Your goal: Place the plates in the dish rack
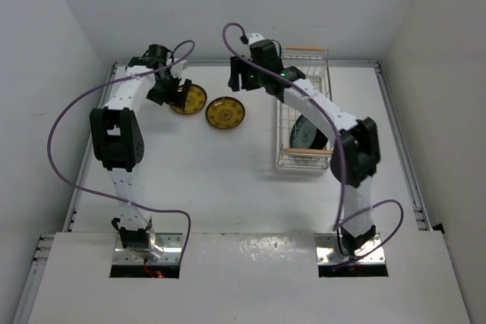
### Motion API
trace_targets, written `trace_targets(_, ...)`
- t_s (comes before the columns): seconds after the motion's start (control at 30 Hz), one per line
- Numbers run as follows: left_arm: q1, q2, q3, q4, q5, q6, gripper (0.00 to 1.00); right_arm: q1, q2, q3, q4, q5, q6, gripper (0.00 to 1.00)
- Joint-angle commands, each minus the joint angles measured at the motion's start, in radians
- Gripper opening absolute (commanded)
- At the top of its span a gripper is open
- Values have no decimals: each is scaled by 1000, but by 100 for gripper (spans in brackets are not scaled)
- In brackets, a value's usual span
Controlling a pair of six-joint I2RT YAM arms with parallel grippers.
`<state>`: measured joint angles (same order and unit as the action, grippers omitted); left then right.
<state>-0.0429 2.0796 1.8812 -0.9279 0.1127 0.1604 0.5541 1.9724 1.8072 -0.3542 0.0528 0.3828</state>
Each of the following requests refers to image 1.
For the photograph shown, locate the wire dish rack wooden handles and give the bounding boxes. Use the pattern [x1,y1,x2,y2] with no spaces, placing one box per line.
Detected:
[276,46,333,171]

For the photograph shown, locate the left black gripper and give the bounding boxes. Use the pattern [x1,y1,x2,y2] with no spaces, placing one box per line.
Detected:
[146,71,190,112]

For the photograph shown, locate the black plate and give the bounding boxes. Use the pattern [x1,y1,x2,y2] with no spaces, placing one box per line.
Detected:
[311,130,328,150]

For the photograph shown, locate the blue green patterned plate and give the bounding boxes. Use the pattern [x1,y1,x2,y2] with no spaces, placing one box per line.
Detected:
[289,115,317,149]

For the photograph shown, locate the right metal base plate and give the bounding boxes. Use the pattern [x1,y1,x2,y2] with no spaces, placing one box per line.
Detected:
[314,234,386,266]

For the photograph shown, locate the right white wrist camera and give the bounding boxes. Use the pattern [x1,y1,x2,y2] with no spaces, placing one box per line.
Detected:
[240,33,267,55]

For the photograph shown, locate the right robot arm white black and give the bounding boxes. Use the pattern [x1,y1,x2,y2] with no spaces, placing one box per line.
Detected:
[229,33,380,257]

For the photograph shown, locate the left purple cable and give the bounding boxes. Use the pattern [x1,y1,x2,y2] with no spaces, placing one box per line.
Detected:
[46,39,196,260]

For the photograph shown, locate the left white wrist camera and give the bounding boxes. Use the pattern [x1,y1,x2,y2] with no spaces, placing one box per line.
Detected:
[170,60,188,78]

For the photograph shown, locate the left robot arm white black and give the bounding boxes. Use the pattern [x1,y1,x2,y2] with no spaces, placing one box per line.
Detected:
[90,44,191,262]

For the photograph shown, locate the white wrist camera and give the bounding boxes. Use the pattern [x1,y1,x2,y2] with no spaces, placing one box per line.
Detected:
[170,60,188,78]
[240,33,267,55]

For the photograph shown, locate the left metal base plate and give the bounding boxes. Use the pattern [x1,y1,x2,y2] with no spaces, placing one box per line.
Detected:
[112,233,182,266]

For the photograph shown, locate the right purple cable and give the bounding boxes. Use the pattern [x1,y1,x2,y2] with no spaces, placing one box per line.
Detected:
[222,22,404,268]

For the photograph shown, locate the purple cable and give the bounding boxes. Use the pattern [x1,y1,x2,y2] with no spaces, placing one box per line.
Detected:
[222,22,404,268]
[46,39,196,260]

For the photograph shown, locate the metal base plate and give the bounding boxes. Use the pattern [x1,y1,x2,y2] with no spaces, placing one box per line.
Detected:
[314,234,386,266]
[112,233,182,266]

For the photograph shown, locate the yellow patterned plate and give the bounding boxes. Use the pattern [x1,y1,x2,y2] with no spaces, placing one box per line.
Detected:
[205,96,246,131]
[170,83,207,115]

